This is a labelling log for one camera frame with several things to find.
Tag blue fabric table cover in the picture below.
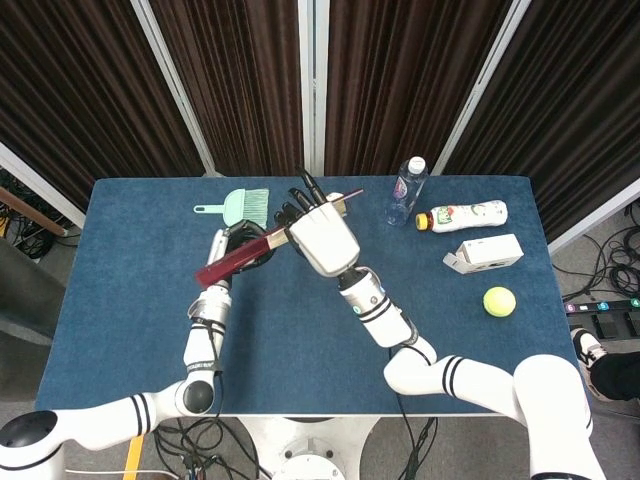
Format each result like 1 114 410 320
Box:
33 174 591 417

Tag yellow floor tape strip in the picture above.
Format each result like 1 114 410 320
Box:
122 434 145 480

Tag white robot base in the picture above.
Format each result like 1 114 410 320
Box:
234 414 382 480

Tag clear plastic water bottle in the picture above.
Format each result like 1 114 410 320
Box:
384 155 430 227

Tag black floor cable bundle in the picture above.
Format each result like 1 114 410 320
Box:
149 417 274 480
549 199 640 301

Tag mint green hand brush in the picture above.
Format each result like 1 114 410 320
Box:
193 187 271 227

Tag black pedal board numbered buttons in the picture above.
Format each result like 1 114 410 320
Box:
562 297 640 337

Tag yellow green tennis ball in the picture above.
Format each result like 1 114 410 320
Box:
482 285 517 318

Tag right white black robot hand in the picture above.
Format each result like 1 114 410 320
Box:
273 167 362 277

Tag white bottle with yellow cap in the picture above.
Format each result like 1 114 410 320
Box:
415 198 509 234

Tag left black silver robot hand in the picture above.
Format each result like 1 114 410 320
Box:
204 219 281 292

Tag black trouser leg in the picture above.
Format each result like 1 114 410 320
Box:
589 349 640 402

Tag brown wooden rail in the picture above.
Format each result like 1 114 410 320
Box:
0 186 67 237

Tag white cardboard box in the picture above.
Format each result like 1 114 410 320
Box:
442 233 525 276

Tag white black sneaker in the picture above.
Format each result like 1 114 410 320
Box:
570 327 609 397

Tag brown pleated screen panel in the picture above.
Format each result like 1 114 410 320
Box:
0 0 221 229
134 0 319 177
434 0 640 254
312 0 531 176

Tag red wooden-handled dustpan brush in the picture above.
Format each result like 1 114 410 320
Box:
194 188 365 292

